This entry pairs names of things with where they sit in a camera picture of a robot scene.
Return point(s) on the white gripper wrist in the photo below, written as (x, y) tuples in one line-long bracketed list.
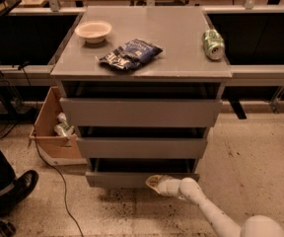
[(164, 186)]

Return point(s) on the grey bottom drawer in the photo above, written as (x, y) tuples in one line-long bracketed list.
[(132, 173)]

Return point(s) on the grey drawer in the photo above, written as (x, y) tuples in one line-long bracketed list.
[(141, 112), (132, 173), (142, 142)]

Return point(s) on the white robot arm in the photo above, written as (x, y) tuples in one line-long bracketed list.
[(224, 226)]

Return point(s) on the grey drawer cabinet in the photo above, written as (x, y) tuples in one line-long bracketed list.
[(180, 71)]

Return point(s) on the grey middle drawer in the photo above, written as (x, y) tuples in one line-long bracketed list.
[(142, 142)]

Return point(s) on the grey top drawer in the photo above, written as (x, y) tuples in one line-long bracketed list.
[(141, 112)]

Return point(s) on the brown cardboard box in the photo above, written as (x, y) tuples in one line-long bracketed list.
[(58, 148)]

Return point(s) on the cans in cardboard box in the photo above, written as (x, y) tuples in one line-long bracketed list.
[(63, 128)]

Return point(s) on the blue chip bag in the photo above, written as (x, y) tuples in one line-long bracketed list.
[(131, 55)]

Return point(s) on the green soda can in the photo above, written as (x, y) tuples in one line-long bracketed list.
[(213, 44)]

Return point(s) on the black chair caster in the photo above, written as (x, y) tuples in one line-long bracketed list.
[(7, 229)]

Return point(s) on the black shoe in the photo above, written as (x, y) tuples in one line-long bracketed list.
[(19, 189)]

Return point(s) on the white paper bowl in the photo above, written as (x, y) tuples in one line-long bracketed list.
[(93, 31)]

